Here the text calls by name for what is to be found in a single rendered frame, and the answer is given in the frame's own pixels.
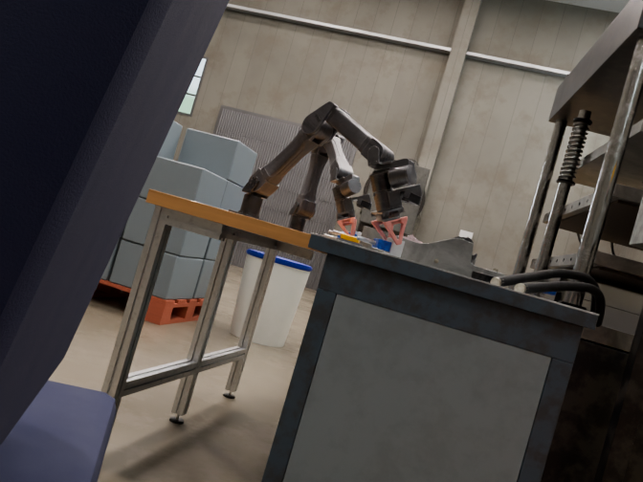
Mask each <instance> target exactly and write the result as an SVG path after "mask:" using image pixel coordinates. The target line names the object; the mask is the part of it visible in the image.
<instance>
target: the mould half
mask: <svg viewBox="0 0 643 482"><path fill-rule="evenodd" d="M361 236H362V237H364V238H368V239H371V240H374V238H378V239H382V240H384V239H383V237H382V236H381V235H380V233H379V232H378V231H377V230H376V229H374V228H370V227H367V226H364V228H363V231H362V235H361ZM402 241H405V245H404V248H403V251H402V254H401V258H405V259H408V260H411V261H414V262H418V263H421V264H425V265H428V266H432V267H435V268H438V269H441V270H445V271H448V272H452V273H455V274H461V275H465V276H468V277H471V274H472V271H474V272H478V273H482V274H488V275H491V276H494V277H499V276H505V274H501V273H498V272H494V271H491V270H487V269H483V268H480V267H477V266H475V265H474V264H472V263H471V259H472V253H473V247H474V243H471V242H469V241H466V240H463V239H458V238H454V239H447V240H442V241H437V242H432V243H417V242H413V241H410V240H408V239H405V238H403V240H402ZM360 244H362V247H364V248H368V249H371V250H375V251H378V252H384V251H381V250H378V249H374V248H372V244H369V243H366V242H363V241H360ZM435 259H438V260H439V261H438V263H435V262H434V260H435Z"/></svg>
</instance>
